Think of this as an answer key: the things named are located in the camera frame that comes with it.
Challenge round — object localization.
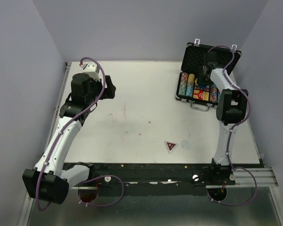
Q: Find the black poker chip case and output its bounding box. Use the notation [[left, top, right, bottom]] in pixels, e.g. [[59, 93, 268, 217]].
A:
[[175, 39, 242, 111]]

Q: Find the blue poker chip stack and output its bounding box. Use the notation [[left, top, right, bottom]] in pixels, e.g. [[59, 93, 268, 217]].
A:
[[185, 84, 194, 97]]

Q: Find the red playing card deck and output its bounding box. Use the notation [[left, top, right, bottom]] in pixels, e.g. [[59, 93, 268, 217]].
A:
[[193, 89, 209, 101]]

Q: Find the clear round button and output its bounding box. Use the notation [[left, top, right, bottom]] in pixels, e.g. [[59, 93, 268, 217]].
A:
[[181, 140, 191, 149]]

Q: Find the triangular all-in marker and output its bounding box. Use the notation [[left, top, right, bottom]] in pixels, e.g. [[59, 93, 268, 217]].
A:
[[165, 141, 178, 153]]

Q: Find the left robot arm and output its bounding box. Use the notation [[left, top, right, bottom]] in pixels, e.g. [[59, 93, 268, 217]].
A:
[[22, 73, 116, 204]]

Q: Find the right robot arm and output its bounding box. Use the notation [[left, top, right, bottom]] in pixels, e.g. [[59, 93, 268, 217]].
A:
[[197, 50, 248, 185]]

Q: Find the yellow chip row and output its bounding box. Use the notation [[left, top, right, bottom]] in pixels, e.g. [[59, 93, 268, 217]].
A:
[[187, 73, 195, 86]]

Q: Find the red white chip row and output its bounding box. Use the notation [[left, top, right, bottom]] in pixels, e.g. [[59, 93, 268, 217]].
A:
[[178, 73, 188, 96]]

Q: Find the right aluminium extrusion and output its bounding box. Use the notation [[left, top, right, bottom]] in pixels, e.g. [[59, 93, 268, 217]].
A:
[[201, 168, 278, 188]]

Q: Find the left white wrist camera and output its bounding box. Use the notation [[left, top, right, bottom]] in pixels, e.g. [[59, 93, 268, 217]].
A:
[[81, 62, 100, 81]]

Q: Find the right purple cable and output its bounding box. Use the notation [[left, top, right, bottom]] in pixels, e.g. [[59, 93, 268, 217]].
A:
[[206, 45, 258, 206]]

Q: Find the purple cable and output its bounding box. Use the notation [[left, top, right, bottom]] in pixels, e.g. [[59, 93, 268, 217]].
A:
[[35, 56, 125, 211], [206, 45, 258, 206]]

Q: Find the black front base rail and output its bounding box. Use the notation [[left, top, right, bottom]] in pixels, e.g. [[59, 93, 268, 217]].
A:
[[75, 163, 235, 197]]

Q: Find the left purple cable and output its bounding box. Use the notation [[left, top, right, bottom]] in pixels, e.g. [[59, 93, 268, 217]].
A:
[[35, 56, 125, 211]]

